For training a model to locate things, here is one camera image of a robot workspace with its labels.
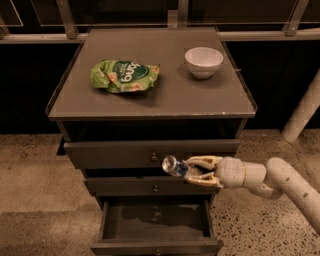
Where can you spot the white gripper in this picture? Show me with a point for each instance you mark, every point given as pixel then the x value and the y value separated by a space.
pixel 231 172

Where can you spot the blue silver redbull can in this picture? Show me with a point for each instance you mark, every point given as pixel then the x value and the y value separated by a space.
pixel 174 167

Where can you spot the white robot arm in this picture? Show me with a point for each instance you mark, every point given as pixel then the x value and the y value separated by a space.
pixel 270 181

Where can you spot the brass top drawer knob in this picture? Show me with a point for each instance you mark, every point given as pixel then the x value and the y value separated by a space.
pixel 154 157

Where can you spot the brass drawer knob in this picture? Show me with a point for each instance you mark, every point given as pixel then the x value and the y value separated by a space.
pixel 156 189
pixel 154 157

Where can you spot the brass middle drawer knob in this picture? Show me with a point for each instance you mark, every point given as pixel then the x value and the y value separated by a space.
pixel 156 189

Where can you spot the grey middle drawer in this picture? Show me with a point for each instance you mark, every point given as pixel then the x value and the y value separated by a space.
pixel 143 186

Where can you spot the grey drawer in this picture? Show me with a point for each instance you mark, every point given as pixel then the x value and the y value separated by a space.
pixel 143 186
pixel 137 154
pixel 156 226

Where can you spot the grey bottom drawer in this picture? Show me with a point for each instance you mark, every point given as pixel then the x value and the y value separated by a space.
pixel 156 226

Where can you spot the grey drawer cabinet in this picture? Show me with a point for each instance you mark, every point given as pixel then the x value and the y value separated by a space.
pixel 178 107

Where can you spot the grey top drawer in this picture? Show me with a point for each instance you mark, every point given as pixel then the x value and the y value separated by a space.
pixel 137 154

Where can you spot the white ceramic bowl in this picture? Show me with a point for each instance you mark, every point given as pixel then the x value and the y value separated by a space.
pixel 203 62

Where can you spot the green snack bag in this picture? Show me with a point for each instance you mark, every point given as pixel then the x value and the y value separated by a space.
pixel 118 76

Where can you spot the metal railing frame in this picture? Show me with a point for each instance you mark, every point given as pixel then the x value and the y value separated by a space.
pixel 58 21

